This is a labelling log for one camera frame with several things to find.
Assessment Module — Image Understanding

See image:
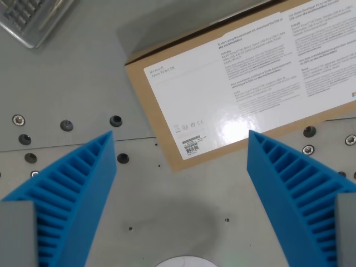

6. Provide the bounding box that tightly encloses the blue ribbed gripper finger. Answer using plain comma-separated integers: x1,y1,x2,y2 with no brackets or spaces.
246,130,356,267
0,130,118,267

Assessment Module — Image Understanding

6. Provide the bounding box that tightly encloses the dark recessed screw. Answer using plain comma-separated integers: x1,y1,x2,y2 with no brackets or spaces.
303,125,317,139

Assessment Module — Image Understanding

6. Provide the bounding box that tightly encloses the cardboard box with white label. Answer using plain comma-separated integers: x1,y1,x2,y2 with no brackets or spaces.
123,0,356,172

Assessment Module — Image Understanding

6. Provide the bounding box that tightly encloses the white round disc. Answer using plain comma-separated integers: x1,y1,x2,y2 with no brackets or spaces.
155,256,224,267

